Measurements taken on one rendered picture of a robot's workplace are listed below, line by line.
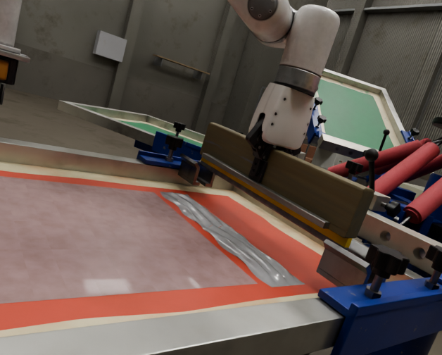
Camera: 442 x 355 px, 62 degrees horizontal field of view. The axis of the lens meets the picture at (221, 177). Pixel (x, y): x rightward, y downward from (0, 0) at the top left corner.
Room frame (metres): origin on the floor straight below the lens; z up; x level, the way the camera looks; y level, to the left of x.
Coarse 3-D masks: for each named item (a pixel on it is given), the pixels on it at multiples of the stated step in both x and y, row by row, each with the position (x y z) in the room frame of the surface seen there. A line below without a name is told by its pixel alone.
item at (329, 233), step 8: (216, 168) 0.77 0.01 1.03; (232, 176) 0.72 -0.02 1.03; (256, 192) 0.66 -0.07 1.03; (272, 200) 0.63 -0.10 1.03; (288, 208) 0.60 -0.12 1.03; (296, 216) 0.58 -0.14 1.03; (312, 224) 0.55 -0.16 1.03; (320, 232) 0.54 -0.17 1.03; (328, 232) 0.53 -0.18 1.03; (336, 240) 0.51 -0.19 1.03; (344, 240) 0.51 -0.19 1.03
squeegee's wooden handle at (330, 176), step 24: (216, 144) 0.77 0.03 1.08; (240, 144) 0.71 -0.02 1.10; (240, 168) 0.70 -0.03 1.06; (288, 168) 0.61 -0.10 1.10; (312, 168) 0.57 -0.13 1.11; (288, 192) 0.59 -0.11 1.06; (312, 192) 0.56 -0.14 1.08; (336, 192) 0.53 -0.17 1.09; (360, 192) 0.50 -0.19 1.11; (336, 216) 0.51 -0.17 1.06; (360, 216) 0.51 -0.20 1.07
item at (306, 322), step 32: (0, 160) 0.62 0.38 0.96; (32, 160) 0.66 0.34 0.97; (64, 160) 0.69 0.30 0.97; (96, 160) 0.73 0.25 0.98; (128, 160) 0.78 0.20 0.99; (288, 224) 0.79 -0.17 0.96; (160, 320) 0.26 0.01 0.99; (192, 320) 0.28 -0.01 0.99; (224, 320) 0.29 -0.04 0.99; (256, 320) 0.31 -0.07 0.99; (288, 320) 0.32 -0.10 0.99; (320, 320) 0.34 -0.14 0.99; (0, 352) 0.19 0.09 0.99; (32, 352) 0.19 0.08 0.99; (64, 352) 0.20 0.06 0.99; (96, 352) 0.21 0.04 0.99; (128, 352) 0.22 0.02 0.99; (160, 352) 0.23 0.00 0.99; (192, 352) 0.25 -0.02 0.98; (224, 352) 0.27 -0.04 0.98; (256, 352) 0.29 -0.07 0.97; (288, 352) 0.32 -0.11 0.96
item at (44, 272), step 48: (0, 240) 0.37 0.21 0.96; (48, 240) 0.40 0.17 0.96; (96, 240) 0.44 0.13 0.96; (144, 240) 0.48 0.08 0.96; (192, 240) 0.53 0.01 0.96; (288, 240) 0.68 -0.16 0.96; (0, 288) 0.29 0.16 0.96; (48, 288) 0.31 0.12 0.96; (96, 288) 0.34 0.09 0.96; (144, 288) 0.36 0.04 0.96; (192, 288) 0.39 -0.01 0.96; (240, 288) 0.43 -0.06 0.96; (288, 288) 0.47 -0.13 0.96
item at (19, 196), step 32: (0, 192) 0.49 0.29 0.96; (32, 192) 0.53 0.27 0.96; (64, 192) 0.57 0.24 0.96; (96, 192) 0.62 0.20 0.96; (128, 192) 0.67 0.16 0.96; (192, 192) 0.81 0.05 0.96; (128, 224) 0.52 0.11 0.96; (160, 224) 0.56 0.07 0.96; (192, 224) 0.61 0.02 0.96; (256, 224) 0.72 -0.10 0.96
